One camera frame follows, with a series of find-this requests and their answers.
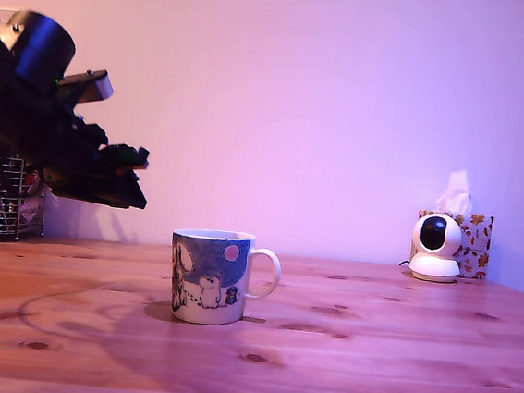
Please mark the white mug with cartoon print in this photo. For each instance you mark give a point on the white mug with cartoon print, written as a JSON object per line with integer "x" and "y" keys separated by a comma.
{"x": 211, "y": 266}

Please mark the white tissue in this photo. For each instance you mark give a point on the white tissue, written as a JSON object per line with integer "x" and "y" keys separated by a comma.
{"x": 456, "y": 191}

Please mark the leaf print tissue box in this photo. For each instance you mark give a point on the leaf print tissue box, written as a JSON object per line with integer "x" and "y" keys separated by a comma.
{"x": 477, "y": 245}

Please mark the small white round camera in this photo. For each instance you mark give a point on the small white round camera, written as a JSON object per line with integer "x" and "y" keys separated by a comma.
{"x": 443, "y": 269}

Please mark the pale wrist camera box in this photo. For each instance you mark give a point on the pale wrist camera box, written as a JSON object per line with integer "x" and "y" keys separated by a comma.
{"x": 98, "y": 88}

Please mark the white wall switch plate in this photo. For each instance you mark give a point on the white wall switch plate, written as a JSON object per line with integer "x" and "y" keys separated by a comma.
{"x": 1, "y": 13}

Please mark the pale wrapped packet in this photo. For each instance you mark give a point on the pale wrapped packet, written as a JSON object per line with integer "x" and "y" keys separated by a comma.
{"x": 28, "y": 211}

